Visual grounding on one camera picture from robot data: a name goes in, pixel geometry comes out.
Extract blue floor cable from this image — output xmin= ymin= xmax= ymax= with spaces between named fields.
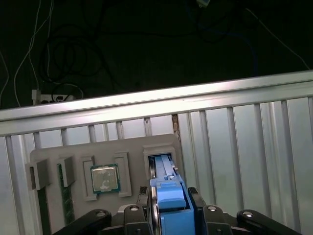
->
xmin=194 ymin=0 xmax=259 ymax=77

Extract green RAM stick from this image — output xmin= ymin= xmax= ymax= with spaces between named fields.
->
xmin=36 ymin=188 xmax=51 ymax=235
xmin=57 ymin=163 xmax=75 ymax=225

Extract white power strip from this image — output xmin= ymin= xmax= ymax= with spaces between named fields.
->
xmin=31 ymin=89 xmax=74 ymax=105

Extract CPU chip with silver lid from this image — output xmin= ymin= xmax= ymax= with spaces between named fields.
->
xmin=89 ymin=163 xmax=120 ymax=196

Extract thin white floor cable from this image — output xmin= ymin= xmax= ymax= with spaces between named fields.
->
xmin=13 ymin=0 xmax=54 ymax=107

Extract grey parts rack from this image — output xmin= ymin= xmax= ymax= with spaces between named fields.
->
xmin=25 ymin=133 xmax=183 ymax=235

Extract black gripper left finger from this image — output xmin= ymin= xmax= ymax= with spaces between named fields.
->
xmin=52 ymin=186 xmax=153 ymax=235

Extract hard disk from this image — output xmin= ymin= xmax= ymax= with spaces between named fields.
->
xmin=148 ymin=153 xmax=196 ymax=235

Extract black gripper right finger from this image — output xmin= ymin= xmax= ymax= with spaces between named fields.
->
xmin=187 ymin=187 xmax=302 ymax=235

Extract long white floor cable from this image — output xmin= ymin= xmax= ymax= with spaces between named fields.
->
xmin=244 ymin=7 xmax=311 ymax=71

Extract tangled black floor cables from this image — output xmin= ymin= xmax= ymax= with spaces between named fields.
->
xmin=39 ymin=0 xmax=140 ymax=98

